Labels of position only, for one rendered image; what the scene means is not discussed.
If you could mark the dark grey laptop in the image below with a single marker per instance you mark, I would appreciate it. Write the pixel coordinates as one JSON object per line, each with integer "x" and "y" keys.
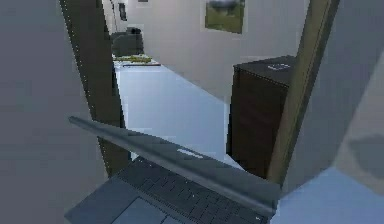
{"x": 173, "y": 190}

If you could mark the dark brown chest of drawers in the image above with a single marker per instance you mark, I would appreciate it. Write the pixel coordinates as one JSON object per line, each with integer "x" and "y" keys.
{"x": 256, "y": 120}

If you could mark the yellow green floor cloth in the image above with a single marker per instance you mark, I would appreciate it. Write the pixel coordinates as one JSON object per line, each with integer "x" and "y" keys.
{"x": 135, "y": 59}

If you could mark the dark grey armchair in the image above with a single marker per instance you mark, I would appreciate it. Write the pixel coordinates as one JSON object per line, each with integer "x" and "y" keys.
{"x": 128, "y": 43}

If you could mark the green framed landscape picture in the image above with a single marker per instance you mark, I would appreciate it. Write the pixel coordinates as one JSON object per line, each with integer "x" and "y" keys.
{"x": 224, "y": 16}

